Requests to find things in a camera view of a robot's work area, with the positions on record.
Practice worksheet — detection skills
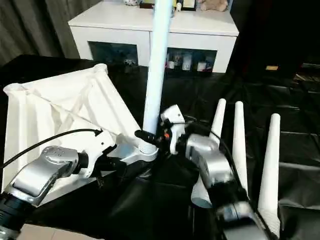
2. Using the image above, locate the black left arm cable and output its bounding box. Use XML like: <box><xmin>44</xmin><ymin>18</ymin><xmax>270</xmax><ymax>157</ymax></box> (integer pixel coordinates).
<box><xmin>2</xmin><ymin>128</ymin><xmax>103</xmax><ymax>167</ymax></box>

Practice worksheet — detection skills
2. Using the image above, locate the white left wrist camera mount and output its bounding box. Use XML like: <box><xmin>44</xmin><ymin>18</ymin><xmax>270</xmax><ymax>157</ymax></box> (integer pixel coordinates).
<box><xmin>79</xmin><ymin>129</ymin><xmax>118</xmax><ymax>179</ymax></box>

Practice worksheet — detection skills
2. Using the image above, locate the white plastic table top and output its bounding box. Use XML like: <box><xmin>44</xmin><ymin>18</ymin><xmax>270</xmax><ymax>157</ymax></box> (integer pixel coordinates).
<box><xmin>1</xmin><ymin>63</ymin><xmax>160</xmax><ymax>207</ymax></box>

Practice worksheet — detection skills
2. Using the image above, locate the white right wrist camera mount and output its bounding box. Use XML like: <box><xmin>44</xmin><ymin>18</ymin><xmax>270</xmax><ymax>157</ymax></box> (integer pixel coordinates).
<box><xmin>160</xmin><ymin>104</ymin><xmax>187</xmax><ymax>155</ymax></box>

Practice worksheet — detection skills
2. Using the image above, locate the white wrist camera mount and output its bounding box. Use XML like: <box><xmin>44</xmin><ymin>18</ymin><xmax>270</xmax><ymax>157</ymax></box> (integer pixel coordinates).
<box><xmin>160</xmin><ymin>104</ymin><xmax>187</xmax><ymax>155</ymax></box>
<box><xmin>79</xmin><ymin>129</ymin><xmax>118</xmax><ymax>179</ymax></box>

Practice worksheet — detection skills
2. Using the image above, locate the white plastic table leg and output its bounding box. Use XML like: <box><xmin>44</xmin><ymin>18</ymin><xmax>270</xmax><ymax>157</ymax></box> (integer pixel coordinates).
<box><xmin>138</xmin><ymin>0</ymin><xmax>173</xmax><ymax>156</ymax></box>
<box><xmin>257</xmin><ymin>113</ymin><xmax>281</xmax><ymax>238</ymax></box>
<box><xmin>232</xmin><ymin>101</ymin><xmax>249</xmax><ymax>200</ymax></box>
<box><xmin>191</xmin><ymin>98</ymin><xmax>227</xmax><ymax>210</ymax></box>

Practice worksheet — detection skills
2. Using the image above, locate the white cabinet with glass doors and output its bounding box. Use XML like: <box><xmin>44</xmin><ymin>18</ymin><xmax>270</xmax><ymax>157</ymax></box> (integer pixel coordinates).
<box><xmin>67</xmin><ymin>2</ymin><xmax>240</xmax><ymax>74</ymax></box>

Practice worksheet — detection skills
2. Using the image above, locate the grey-green curtain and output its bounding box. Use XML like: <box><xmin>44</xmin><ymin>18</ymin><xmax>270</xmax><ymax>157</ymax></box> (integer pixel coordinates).
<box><xmin>0</xmin><ymin>0</ymin><xmax>116</xmax><ymax>67</ymax></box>

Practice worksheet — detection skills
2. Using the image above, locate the black mat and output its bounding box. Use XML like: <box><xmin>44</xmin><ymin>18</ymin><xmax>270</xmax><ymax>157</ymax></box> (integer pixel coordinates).
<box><xmin>0</xmin><ymin>54</ymin><xmax>320</xmax><ymax>240</ymax></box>

